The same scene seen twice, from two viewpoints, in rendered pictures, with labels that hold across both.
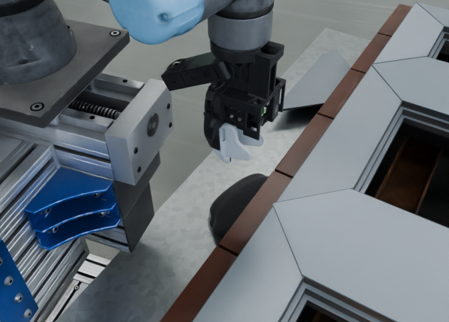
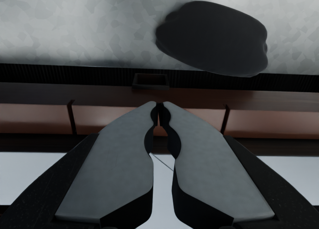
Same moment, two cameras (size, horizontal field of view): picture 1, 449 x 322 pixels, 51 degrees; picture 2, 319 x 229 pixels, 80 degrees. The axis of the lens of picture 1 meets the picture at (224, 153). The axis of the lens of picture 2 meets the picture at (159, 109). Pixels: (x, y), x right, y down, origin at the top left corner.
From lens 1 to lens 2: 66 cm
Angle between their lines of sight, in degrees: 63
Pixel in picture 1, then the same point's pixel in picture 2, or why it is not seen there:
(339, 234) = not seen: hidden behind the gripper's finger
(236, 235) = (97, 118)
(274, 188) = not seen: hidden behind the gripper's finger
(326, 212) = (166, 197)
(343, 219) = (166, 209)
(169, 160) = not seen: outside the picture
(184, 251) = (123, 3)
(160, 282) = (74, 1)
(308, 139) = (305, 124)
